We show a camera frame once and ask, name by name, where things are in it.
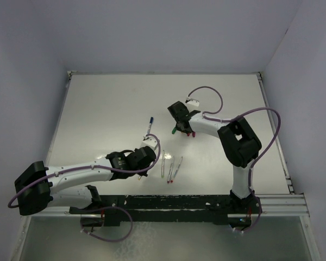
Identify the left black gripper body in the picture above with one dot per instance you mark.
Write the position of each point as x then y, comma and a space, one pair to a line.
143, 173

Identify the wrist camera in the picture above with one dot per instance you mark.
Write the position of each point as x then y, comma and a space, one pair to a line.
150, 141
192, 102

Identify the white pen green end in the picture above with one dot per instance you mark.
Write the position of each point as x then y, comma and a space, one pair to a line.
163, 164

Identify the white pen red end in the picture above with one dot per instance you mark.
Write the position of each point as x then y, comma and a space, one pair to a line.
176, 170

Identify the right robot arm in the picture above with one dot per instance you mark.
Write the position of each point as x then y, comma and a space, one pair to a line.
240, 144

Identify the white pen purple end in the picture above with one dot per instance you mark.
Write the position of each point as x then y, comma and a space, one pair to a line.
170, 169

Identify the white pen blue end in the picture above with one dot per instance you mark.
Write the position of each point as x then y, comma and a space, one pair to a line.
149, 128

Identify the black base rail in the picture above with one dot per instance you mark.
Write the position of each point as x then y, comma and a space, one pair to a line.
216, 209

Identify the aluminium frame rail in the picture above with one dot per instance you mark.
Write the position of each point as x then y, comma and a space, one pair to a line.
284, 205

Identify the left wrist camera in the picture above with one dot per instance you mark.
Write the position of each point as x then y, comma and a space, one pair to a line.
150, 141

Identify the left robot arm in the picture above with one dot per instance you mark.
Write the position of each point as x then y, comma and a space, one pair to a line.
40, 186

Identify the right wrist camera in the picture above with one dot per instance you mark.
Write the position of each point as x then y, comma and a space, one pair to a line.
192, 102

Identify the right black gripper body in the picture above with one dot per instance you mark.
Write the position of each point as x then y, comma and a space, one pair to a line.
179, 128

